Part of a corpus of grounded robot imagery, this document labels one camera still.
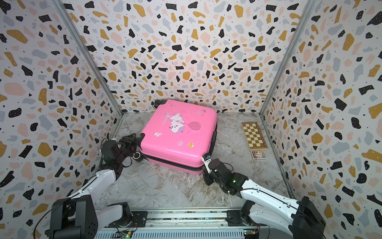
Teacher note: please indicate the small playing card box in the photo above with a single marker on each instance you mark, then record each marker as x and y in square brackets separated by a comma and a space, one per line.
[258, 155]

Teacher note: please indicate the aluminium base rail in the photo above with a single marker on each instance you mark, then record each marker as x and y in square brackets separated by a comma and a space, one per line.
[189, 223]

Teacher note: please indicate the pink hard-shell suitcase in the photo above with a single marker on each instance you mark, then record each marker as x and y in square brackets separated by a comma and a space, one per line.
[178, 135]

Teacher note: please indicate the wooden chessboard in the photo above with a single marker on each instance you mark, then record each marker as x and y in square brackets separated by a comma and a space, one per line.
[253, 136]

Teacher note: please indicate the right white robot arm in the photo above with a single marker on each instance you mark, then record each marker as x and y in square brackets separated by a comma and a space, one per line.
[297, 218]

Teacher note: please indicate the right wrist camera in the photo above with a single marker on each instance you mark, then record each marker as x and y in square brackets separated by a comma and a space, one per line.
[206, 159]

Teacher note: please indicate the right aluminium corner post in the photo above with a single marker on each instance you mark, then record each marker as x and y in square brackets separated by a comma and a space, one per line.
[289, 52]

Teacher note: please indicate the aluminium corner post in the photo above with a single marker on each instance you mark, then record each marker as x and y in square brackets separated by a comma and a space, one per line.
[289, 52]
[65, 17]

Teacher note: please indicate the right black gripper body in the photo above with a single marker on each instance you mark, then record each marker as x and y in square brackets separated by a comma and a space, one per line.
[209, 179]

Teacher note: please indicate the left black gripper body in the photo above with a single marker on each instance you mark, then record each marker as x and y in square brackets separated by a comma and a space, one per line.
[126, 150]

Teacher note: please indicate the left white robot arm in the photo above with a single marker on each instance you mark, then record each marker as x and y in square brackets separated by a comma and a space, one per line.
[76, 217]

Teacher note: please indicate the left aluminium corner post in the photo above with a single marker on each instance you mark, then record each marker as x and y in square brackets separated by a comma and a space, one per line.
[65, 17]

